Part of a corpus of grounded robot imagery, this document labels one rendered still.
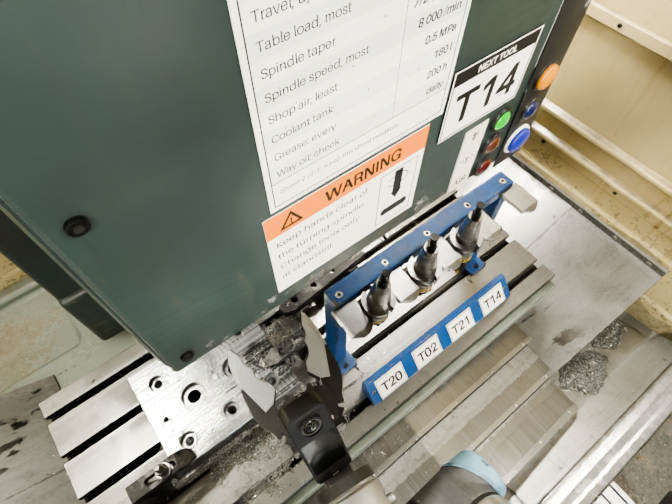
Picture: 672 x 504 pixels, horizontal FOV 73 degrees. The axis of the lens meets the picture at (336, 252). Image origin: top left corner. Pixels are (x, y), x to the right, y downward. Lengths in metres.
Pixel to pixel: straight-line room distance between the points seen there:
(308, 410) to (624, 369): 1.24
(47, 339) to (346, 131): 1.52
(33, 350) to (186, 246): 1.47
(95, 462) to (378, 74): 1.04
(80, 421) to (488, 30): 1.11
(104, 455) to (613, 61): 1.45
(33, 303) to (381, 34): 1.65
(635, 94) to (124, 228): 1.22
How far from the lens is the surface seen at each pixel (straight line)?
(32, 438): 1.54
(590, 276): 1.51
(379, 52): 0.29
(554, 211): 1.56
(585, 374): 1.54
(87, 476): 1.19
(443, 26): 0.32
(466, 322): 1.16
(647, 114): 1.34
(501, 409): 1.33
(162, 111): 0.22
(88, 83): 0.21
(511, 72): 0.43
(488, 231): 0.95
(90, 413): 1.22
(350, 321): 0.81
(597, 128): 1.41
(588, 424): 1.49
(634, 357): 1.63
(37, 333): 1.76
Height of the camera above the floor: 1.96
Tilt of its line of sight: 59 degrees down
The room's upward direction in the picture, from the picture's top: straight up
